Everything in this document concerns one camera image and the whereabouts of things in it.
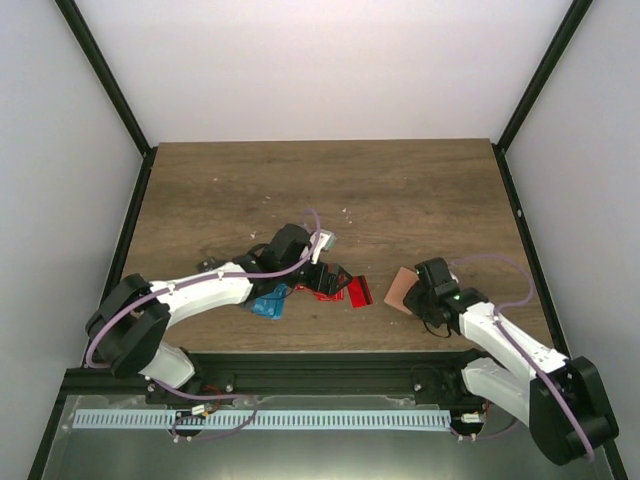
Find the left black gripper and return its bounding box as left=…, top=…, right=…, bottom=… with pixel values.
left=279, top=259, right=353, bottom=297

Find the pink leather card holder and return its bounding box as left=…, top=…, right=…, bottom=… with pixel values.
left=384, top=267, right=418, bottom=315

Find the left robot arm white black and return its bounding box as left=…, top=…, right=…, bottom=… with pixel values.
left=86, top=224, right=353, bottom=404

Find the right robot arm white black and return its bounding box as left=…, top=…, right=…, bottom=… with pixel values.
left=403, top=257, right=619, bottom=465

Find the red VIP card pile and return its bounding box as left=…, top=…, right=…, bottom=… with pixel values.
left=294, top=285, right=344, bottom=302

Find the lone red card magnetic stripe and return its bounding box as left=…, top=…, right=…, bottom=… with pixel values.
left=347, top=275, right=374, bottom=309

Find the blue card pile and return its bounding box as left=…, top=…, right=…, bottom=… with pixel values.
left=250, top=284, right=290, bottom=320

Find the black card pile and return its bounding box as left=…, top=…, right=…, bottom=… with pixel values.
left=196, top=257, right=226, bottom=273

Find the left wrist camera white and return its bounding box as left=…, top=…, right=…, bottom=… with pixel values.
left=310, top=229, right=336, bottom=264

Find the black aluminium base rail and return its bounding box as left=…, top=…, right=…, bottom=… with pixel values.
left=64, top=352, right=591, bottom=401

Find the light blue slotted cable duct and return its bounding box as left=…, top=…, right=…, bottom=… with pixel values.
left=73, top=409, right=451, bottom=432

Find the right black frame post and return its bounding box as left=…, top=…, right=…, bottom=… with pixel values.
left=496, top=0, right=593, bottom=152

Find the black frame post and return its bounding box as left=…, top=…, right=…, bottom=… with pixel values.
left=496, top=0, right=593, bottom=152
left=54, top=0, right=153, bottom=157

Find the left black frame post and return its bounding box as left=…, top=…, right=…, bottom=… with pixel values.
left=54, top=0, right=153, bottom=157

